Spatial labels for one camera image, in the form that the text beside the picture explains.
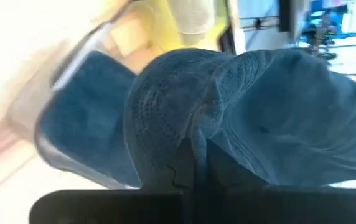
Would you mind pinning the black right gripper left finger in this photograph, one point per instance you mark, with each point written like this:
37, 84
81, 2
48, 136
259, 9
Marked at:
181, 168

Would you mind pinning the yellow plastic bin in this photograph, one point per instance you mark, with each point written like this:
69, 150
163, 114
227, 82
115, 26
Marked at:
162, 28

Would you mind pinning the blue denim hat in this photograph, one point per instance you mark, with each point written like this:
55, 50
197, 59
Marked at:
259, 118

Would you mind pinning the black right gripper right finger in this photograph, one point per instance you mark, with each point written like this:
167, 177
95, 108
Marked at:
227, 171

